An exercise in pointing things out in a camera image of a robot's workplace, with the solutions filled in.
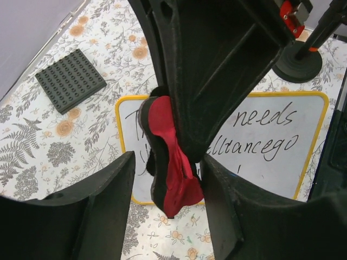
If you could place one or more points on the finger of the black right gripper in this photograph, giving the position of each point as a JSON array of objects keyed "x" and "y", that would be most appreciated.
[{"x": 210, "y": 55}]

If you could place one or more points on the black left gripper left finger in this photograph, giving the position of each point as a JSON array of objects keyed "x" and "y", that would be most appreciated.
[{"x": 84, "y": 221}]

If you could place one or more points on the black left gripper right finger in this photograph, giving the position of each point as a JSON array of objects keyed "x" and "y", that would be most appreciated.
[{"x": 248, "y": 222}]

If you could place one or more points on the red black felt eraser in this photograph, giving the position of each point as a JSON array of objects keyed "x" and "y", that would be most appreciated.
[{"x": 175, "y": 180}]

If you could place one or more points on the yellow framed small whiteboard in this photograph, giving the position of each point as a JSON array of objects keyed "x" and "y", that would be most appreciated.
[{"x": 268, "y": 140}]

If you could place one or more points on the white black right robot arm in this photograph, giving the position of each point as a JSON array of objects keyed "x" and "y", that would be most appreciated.
[{"x": 339, "y": 108}]

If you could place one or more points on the black round stand base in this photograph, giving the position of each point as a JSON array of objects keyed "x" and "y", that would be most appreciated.
[{"x": 298, "y": 70}]

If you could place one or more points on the floral patterned table mat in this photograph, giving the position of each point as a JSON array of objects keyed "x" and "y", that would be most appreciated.
[{"x": 43, "y": 151}]

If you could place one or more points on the dark grey studded baseplate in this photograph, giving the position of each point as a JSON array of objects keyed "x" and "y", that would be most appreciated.
[{"x": 70, "y": 81}]

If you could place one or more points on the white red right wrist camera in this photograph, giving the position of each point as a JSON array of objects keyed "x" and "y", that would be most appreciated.
[{"x": 295, "y": 14}]

